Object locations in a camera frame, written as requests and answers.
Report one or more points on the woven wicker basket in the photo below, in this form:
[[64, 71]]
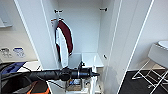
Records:
[[74, 84]]

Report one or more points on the small wall poster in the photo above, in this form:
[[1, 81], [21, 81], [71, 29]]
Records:
[[4, 52]]

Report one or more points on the black wardrobe hook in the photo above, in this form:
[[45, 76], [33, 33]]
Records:
[[104, 9], [56, 11]]

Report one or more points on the blue board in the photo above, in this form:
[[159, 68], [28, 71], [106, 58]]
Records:
[[11, 67]]

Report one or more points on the grey wall-mounted box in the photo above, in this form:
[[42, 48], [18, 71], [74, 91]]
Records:
[[5, 15]]

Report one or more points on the white wardrobe door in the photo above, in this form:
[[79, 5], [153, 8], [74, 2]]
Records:
[[36, 33], [126, 40]]

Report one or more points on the maroon and white jacket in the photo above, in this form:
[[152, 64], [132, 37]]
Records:
[[65, 38]]

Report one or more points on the white clothes hanger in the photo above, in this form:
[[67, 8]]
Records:
[[59, 16]]

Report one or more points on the wall poster with blue print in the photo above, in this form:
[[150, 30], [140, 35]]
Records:
[[19, 52]]

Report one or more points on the white wardrobe shelf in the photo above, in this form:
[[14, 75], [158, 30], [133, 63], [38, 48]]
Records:
[[93, 59]]

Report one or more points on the orange folding stand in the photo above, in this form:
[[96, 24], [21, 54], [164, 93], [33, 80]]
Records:
[[38, 89]]

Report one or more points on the white wardrobe body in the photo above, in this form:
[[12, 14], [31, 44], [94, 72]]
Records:
[[86, 36]]

